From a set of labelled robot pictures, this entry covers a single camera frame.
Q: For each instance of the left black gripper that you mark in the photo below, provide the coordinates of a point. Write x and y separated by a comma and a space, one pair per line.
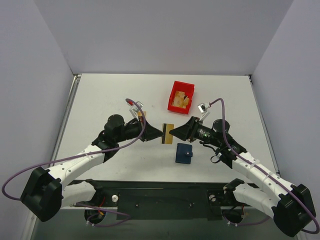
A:
144, 129

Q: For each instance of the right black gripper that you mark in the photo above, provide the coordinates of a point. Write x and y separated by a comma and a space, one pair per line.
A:
193, 129

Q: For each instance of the gold card magnetic stripe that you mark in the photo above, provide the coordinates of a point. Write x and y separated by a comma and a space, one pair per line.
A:
167, 138

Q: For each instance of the blue leather card holder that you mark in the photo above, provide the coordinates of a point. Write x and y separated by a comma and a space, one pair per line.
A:
184, 153

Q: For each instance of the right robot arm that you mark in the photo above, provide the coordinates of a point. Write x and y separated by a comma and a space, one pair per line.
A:
290, 206

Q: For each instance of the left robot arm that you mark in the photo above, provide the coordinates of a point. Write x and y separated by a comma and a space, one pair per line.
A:
43, 192

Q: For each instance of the gold card face up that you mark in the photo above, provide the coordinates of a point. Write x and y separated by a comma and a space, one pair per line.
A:
141, 116

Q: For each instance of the gold cards in bin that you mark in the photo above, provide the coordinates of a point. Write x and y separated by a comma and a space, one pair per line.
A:
181, 100

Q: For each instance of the red plastic bin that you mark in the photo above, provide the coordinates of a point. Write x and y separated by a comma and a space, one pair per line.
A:
188, 88

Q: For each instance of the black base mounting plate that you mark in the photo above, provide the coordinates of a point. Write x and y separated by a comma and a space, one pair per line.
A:
144, 200

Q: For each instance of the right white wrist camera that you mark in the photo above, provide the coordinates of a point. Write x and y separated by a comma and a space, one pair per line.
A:
204, 110

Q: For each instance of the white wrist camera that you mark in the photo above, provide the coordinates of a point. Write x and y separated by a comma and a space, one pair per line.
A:
204, 110
134, 108

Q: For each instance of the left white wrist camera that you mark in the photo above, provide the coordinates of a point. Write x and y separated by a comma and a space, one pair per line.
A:
134, 108

